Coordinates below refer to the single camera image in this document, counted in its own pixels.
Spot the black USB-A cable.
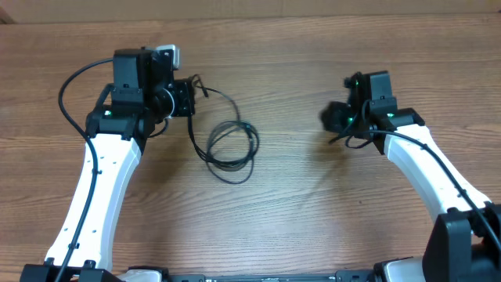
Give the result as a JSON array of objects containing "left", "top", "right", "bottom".
[{"left": 186, "top": 74, "right": 261, "bottom": 186}]

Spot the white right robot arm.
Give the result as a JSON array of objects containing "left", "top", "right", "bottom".
[{"left": 320, "top": 70, "right": 500, "bottom": 282}]

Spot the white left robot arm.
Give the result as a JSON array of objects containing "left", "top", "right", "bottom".
[{"left": 20, "top": 45, "right": 194, "bottom": 281}]

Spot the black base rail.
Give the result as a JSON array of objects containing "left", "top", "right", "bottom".
[{"left": 167, "top": 269, "right": 383, "bottom": 282}]

